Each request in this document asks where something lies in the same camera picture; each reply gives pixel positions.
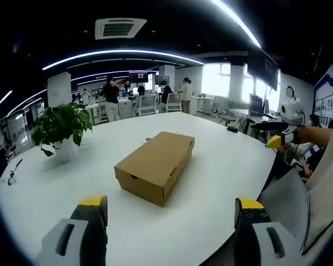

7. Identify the green potted plant white pot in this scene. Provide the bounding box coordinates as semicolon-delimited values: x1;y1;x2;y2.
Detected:
32;102;94;163

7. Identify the small black and white clip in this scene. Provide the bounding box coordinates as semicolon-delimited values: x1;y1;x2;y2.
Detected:
7;158;24;187

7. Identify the brown cardboard shoe box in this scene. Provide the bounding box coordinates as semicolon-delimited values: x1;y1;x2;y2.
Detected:
114;131;195;208

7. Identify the long ceiling light strip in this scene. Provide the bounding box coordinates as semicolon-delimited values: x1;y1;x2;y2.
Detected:
210;0;263;48
42;49;205;70

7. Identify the short ceiling light strip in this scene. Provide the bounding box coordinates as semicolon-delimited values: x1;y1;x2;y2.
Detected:
0;90;13;115

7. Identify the blue framed wall poster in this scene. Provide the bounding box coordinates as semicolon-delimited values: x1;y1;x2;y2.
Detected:
314;65;333;127

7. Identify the dark hanging wall screen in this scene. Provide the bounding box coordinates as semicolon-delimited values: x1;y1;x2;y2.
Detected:
246;49;280;90

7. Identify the person's white clothing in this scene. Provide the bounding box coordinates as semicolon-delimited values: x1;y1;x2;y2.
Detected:
304;121;333;254

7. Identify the dark computer monitor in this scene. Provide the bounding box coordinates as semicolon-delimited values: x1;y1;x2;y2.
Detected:
249;93;264;116

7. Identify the ceiling air conditioner vent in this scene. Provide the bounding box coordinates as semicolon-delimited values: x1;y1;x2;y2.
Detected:
94;18;148;40

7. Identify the grey mesh office chair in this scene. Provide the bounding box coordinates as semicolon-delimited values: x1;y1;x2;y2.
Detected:
257;167;311;255

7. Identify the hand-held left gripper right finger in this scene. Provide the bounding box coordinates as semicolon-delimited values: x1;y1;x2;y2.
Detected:
234;197;304;266

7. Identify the white office chair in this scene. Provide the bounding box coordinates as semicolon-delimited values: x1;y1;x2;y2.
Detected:
163;93;182;113
134;94;158;116

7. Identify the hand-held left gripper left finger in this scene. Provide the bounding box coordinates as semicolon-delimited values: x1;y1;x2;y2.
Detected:
34;195;109;266

